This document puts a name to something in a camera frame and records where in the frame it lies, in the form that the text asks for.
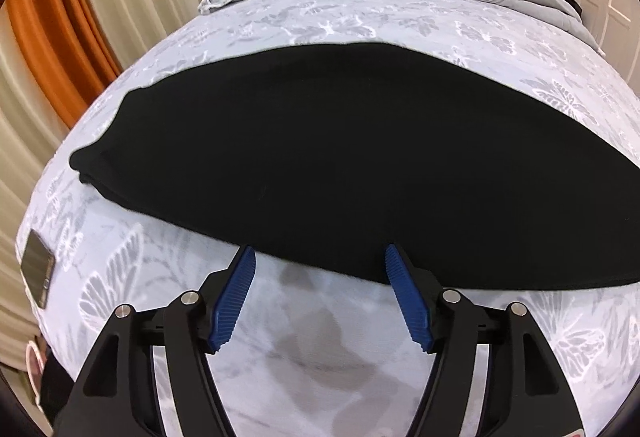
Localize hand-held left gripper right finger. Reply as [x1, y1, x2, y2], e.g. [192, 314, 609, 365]
[385, 243, 586, 437]

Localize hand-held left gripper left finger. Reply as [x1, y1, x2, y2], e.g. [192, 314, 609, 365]
[57, 244, 258, 437]

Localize black pants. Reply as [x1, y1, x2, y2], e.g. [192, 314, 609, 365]
[68, 42, 640, 292]

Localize butterfly print bed sheet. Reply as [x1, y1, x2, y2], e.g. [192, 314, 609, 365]
[15, 0, 640, 437]

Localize smartphone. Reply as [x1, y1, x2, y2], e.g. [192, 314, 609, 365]
[22, 229, 57, 309]

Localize dark cloth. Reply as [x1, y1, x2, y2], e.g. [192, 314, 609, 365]
[37, 351, 82, 420]

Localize pink round object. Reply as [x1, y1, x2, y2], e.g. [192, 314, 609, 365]
[24, 339, 49, 399]

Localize orange curtain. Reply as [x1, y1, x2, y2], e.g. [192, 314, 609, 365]
[4, 0, 123, 130]

